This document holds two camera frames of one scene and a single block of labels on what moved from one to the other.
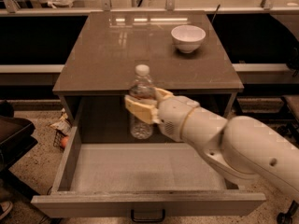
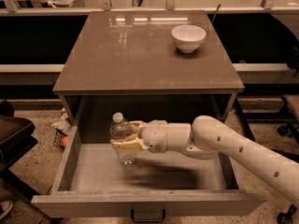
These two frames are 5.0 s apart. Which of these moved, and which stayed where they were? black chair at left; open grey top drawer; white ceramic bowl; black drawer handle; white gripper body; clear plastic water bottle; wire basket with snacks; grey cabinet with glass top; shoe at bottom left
Moved: white gripper body; clear plastic water bottle
Stayed: grey cabinet with glass top; wire basket with snacks; open grey top drawer; black drawer handle; shoe at bottom left; white ceramic bowl; black chair at left
